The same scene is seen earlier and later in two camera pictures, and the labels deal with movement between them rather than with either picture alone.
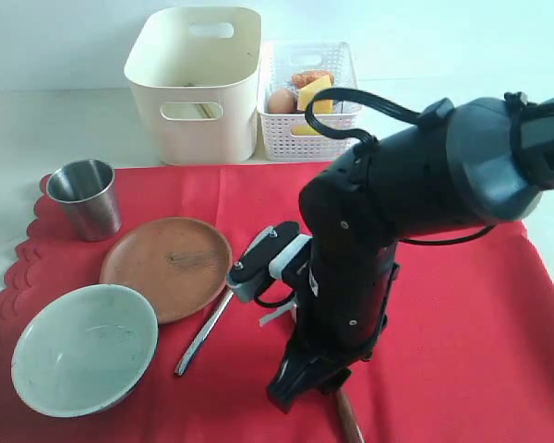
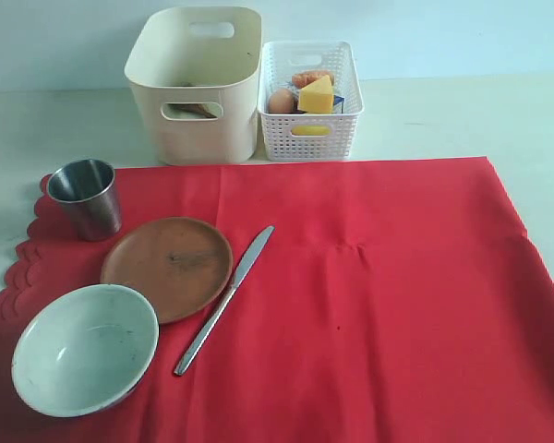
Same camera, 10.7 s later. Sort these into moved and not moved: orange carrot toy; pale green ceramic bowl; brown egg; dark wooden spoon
Moved: dark wooden spoon
Not moved: pale green ceramic bowl; brown egg; orange carrot toy
